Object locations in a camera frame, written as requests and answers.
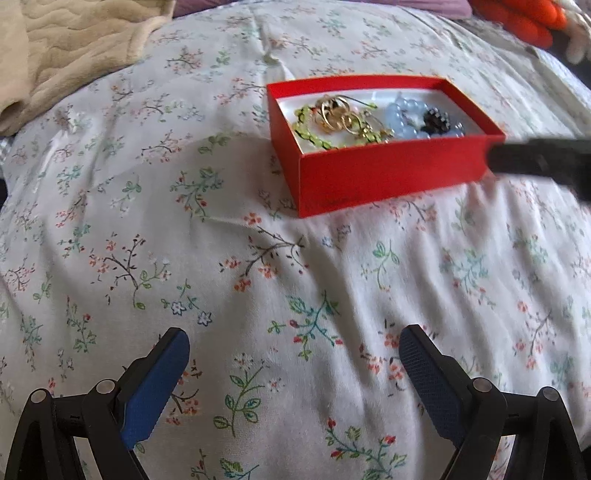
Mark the beige fleece blanket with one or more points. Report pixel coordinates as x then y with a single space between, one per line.
69 41

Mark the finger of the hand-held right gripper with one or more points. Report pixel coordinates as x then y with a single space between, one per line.
540 159

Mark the cream plush toy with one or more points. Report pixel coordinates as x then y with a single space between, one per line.
579 32

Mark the orange plush toy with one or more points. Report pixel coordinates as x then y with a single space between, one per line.
517 18

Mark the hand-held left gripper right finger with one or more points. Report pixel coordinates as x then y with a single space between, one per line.
429 387

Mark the dark bead ornament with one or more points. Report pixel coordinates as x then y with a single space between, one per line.
434 121

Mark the floral bedsheet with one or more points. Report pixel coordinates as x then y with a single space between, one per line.
231 258

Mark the red jewelry box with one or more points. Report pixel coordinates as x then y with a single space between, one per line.
392 170

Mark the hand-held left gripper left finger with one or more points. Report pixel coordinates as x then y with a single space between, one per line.
152 392

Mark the gold hoop earring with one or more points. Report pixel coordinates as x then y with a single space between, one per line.
323 115
356 124

